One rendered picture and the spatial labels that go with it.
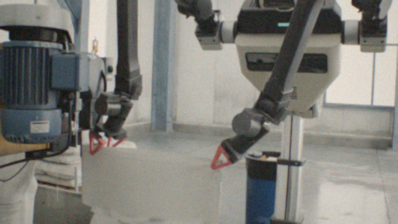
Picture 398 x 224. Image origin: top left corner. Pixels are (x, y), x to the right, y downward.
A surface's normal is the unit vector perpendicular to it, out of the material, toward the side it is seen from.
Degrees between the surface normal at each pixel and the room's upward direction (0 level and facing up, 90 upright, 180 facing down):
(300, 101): 130
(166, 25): 90
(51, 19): 90
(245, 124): 79
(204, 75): 90
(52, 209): 90
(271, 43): 40
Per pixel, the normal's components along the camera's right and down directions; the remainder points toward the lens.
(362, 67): -0.39, 0.05
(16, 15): -0.04, 0.07
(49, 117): 0.81, 0.08
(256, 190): -0.66, 0.07
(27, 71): 0.18, 0.07
